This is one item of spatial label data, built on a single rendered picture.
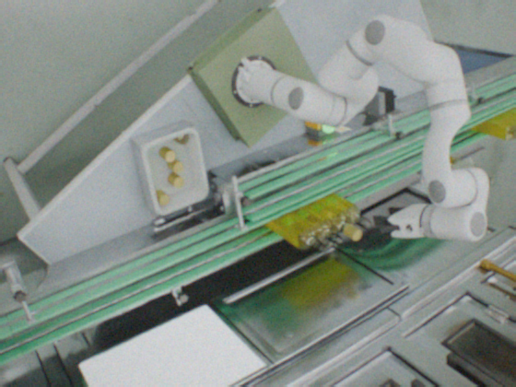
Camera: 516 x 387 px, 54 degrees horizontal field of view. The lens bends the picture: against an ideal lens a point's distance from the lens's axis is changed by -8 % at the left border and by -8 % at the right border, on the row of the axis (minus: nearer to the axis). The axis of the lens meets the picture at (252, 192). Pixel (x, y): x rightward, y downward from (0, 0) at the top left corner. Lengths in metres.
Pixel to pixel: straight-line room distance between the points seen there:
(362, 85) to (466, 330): 0.70
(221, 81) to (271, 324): 0.68
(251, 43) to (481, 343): 1.03
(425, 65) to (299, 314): 0.76
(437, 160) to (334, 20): 0.90
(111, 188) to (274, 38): 0.63
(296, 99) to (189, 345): 0.69
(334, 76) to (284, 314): 0.65
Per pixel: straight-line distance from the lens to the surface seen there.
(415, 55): 1.09
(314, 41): 1.82
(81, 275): 1.52
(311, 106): 1.33
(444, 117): 1.12
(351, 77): 1.29
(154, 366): 1.44
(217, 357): 1.41
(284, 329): 1.46
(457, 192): 1.08
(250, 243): 1.64
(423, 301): 1.54
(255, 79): 1.51
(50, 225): 1.57
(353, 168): 1.81
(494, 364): 1.45
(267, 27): 1.59
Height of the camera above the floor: 2.16
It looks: 51 degrees down
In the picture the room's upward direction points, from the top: 122 degrees clockwise
